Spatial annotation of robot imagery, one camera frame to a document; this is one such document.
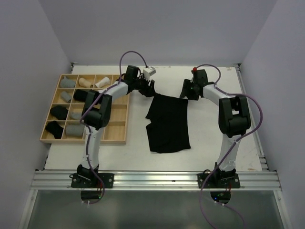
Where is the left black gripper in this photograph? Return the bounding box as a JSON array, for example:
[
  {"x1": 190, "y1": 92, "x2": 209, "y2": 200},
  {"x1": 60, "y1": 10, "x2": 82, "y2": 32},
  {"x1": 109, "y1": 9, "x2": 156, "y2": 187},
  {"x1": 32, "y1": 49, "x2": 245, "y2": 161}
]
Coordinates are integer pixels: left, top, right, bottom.
[{"x1": 133, "y1": 74, "x2": 156, "y2": 97}]

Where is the white underwear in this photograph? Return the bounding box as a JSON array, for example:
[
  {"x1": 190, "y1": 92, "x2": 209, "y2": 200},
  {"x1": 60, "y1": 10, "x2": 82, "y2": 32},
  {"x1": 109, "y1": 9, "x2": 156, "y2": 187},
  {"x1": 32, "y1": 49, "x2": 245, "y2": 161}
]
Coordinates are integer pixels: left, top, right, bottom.
[{"x1": 94, "y1": 76, "x2": 111, "y2": 88}]

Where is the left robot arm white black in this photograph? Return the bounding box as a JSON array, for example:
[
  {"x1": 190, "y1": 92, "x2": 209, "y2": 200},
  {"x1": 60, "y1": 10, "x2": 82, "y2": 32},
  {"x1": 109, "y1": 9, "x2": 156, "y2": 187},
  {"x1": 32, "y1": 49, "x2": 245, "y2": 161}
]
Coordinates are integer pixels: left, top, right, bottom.
[{"x1": 71, "y1": 65, "x2": 156, "y2": 189}]

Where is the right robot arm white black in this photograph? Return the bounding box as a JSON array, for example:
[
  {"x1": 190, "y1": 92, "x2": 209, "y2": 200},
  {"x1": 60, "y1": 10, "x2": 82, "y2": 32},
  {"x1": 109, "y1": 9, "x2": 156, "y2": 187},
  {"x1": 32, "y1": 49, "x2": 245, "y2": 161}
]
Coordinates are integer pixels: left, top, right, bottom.
[{"x1": 180, "y1": 67, "x2": 251, "y2": 188}]

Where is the beige rolled underwear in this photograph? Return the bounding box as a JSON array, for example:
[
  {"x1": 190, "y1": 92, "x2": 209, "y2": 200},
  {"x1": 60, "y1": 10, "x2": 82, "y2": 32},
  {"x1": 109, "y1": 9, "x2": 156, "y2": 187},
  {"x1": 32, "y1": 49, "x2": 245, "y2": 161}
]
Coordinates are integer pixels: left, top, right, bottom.
[{"x1": 78, "y1": 77, "x2": 92, "y2": 88}]

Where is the black rolled underwear second row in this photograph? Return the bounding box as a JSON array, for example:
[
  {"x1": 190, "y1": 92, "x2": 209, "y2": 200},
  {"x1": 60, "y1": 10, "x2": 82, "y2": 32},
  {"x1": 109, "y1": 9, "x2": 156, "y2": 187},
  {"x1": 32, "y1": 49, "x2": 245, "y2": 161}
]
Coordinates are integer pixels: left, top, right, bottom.
[{"x1": 73, "y1": 89, "x2": 89, "y2": 102}]

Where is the grey rolled underwear second row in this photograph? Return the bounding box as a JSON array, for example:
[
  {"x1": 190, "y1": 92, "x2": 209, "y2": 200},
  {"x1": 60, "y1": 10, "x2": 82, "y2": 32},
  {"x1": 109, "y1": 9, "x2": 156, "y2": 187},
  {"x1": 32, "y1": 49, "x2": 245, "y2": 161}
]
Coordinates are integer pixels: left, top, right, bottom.
[{"x1": 60, "y1": 91, "x2": 72, "y2": 103}]

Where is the grey rolled underwear top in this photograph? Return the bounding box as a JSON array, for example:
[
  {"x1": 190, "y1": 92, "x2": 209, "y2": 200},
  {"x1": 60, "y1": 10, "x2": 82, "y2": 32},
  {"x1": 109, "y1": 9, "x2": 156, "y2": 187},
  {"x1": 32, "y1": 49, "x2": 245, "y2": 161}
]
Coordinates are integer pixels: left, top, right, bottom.
[{"x1": 59, "y1": 76, "x2": 76, "y2": 88}]

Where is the black rolled underwear third row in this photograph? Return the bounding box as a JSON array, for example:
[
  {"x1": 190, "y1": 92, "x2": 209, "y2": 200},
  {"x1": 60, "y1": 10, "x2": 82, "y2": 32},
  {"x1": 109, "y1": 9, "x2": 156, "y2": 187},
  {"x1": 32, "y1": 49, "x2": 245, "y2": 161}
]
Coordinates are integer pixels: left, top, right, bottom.
[{"x1": 50, "y1": 105, "x2": 68, "y2": 120}]

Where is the black rolled underwear bottom row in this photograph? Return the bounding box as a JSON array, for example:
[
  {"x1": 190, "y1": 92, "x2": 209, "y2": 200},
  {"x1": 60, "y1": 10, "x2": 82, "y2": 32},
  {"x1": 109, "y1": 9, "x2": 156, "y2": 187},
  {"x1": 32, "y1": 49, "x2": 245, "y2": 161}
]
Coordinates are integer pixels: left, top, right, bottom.
[{"x1": 45, "y1": 121, "x2": 64, "y2": 139}]

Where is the wooden compartment tray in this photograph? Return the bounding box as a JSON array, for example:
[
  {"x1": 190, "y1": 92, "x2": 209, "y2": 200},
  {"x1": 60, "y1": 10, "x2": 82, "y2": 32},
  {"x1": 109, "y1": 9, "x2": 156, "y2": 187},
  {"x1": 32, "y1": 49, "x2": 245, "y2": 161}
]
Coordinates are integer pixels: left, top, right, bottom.
[{"x1": 40, "y1": 74, "x2": 130, "y2": 144}]

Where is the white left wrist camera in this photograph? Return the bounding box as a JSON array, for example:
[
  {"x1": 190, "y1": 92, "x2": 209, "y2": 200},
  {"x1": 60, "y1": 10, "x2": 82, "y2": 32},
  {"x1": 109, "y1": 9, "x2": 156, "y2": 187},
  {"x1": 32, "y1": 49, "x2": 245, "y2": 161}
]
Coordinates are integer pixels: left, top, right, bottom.
[{"x1": 142, "y1": 67, "x2": 156, "y2": 80}]

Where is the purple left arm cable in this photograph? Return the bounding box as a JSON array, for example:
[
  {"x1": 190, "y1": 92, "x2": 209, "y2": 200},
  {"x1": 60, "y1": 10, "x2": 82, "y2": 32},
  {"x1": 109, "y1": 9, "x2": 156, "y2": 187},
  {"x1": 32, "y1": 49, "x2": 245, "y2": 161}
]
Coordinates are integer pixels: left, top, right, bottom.
[{"x1": 79, "y1": 50, "x2": 150, "y2": 205}]

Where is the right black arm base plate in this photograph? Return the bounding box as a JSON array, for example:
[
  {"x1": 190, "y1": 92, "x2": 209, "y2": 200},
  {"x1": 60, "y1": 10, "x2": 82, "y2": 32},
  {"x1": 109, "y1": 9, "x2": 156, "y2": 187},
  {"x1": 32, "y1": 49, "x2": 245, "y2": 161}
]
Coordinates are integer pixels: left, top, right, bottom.
[{"x1": 197, "y1": 171, "x2": 241, "y2": 189}]

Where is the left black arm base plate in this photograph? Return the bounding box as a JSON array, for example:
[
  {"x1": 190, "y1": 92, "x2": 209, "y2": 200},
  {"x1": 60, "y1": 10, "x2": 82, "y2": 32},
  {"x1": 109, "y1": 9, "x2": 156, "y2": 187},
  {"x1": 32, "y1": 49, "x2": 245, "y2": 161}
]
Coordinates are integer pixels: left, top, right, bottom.
[{"x1": 69, "y1": 173, "x2": 114, "y2": 188}]

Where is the aluminium mounting rail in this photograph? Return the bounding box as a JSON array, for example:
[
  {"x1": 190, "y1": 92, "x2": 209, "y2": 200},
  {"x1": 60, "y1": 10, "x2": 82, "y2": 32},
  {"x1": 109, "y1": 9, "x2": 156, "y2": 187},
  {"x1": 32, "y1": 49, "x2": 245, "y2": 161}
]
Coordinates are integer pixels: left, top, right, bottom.
[{"x1": 30, "y1": 170, "x2": 281, "y2": 191}]

